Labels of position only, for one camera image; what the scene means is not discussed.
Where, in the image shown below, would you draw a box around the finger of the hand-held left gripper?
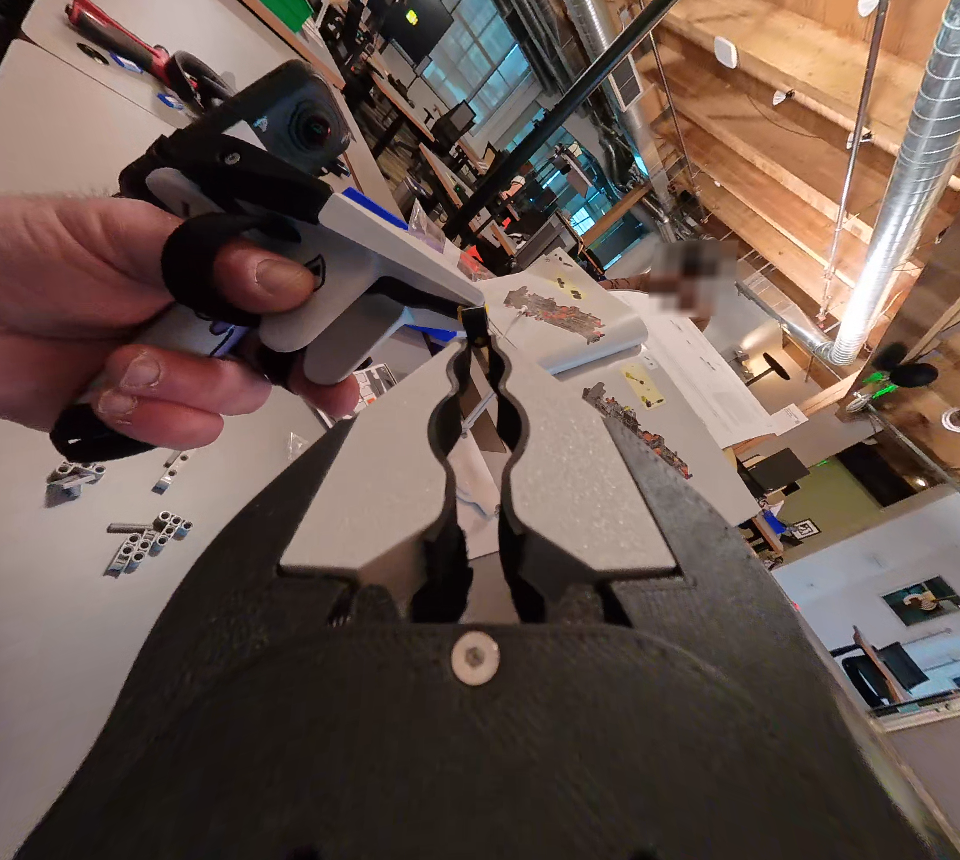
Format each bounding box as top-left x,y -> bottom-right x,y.
321,191 -> 489,312

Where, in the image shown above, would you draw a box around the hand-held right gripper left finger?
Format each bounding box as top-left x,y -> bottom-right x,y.
279,339 -> 470,624

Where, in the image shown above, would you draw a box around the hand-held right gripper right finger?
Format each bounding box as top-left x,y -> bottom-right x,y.
491,339 -> 681,624

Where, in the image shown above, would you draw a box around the lego instruction booklet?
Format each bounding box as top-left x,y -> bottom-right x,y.
480,248 -> 807,527

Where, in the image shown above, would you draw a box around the long light grey lego beam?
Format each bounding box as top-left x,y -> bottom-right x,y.
152,451 -> 189,496

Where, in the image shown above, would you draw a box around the light grey lego beam assembly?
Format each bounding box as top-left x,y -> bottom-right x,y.
103,511 -> 195,579

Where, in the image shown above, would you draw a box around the person's left hand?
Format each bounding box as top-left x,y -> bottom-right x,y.
0,194 -> 363,453

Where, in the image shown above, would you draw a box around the blue plastic bin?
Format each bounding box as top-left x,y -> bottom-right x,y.
341,187 -> 465,343

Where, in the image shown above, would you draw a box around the black headphones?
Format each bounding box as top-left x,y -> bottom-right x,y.
166,50 -> 235,120

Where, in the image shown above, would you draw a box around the white booklet stand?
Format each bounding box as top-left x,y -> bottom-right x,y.
453,387 -> 502,523

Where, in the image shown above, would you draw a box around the sticker sheet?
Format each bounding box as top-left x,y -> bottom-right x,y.
352,363 -> 397,415

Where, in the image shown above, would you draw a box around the black office chair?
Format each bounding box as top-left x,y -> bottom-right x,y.
435,102 -> 478,150

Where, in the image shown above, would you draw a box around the red and black tool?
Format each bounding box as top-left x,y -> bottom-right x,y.
63,0 -> 175,88

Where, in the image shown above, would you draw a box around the black steel pillar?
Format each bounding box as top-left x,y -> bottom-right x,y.
442,0 -> 768,240

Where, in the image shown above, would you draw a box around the white vent grille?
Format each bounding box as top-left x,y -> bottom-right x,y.
611,61 -> 646,115

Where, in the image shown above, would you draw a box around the black wall screen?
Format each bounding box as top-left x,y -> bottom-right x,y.
378,0 -> 456,70

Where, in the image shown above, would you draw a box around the framed wall picture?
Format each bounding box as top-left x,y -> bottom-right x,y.
881,575 -> 960,627

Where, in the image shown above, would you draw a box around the silver ventilation duct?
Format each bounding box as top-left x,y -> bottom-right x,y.
821,0 -> 960,367

